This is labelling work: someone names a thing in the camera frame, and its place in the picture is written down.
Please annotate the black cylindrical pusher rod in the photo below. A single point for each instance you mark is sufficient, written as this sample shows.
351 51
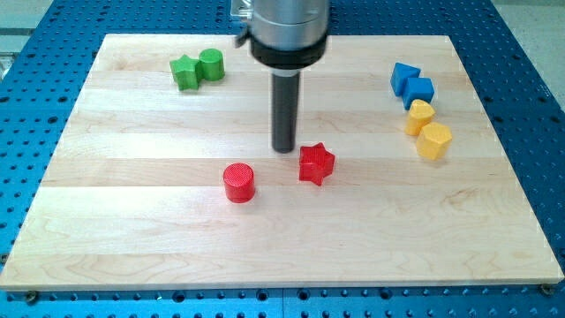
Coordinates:
284 111

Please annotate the red star block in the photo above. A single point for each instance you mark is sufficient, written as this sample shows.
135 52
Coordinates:
315 163

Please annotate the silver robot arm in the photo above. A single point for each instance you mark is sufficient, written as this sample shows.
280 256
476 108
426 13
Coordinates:
286 36

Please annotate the green star block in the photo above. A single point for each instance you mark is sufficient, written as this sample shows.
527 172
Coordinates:
187 72

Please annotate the yellow hexagon block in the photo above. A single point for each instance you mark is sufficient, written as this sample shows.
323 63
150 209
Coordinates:
433 141

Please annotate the green cylinder block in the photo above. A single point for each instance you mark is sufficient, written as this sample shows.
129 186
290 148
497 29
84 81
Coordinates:
212 64

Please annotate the red cylinder block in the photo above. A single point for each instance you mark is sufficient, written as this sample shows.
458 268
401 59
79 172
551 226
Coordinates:
238 179

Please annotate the blue triangle block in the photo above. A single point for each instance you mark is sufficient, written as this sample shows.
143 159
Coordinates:
401 72

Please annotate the blue cube block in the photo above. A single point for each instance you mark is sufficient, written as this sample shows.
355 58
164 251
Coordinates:
417 88

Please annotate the yellow rounded block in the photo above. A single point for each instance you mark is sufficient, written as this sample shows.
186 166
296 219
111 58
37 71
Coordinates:
421 113

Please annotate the light wooden board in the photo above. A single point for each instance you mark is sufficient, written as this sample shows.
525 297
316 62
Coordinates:
133 197

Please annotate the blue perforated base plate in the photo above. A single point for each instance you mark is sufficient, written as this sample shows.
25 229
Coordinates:
42 85

